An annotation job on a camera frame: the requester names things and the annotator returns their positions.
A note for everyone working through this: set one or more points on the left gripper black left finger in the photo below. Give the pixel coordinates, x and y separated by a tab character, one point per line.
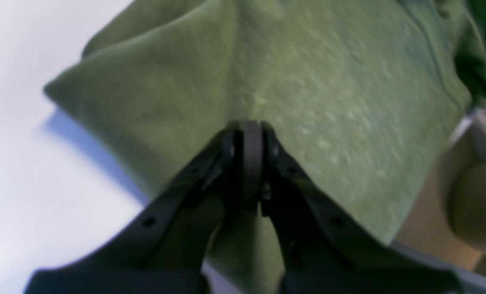
161	251

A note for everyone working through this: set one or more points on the olive green T-shirt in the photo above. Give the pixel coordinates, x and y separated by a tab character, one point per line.
364	94

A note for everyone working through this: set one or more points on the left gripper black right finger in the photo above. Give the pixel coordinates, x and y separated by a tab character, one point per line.
324	250

